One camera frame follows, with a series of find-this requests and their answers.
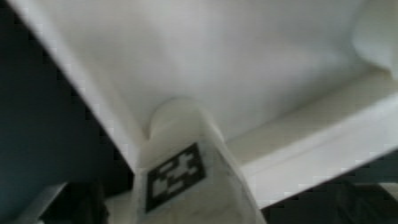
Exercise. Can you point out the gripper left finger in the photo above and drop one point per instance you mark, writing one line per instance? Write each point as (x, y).
(67, 204)

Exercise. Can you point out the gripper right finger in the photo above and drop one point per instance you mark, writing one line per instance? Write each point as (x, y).
(366, 203)

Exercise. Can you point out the white square table top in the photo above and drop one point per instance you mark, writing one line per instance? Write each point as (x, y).
(282, 62)

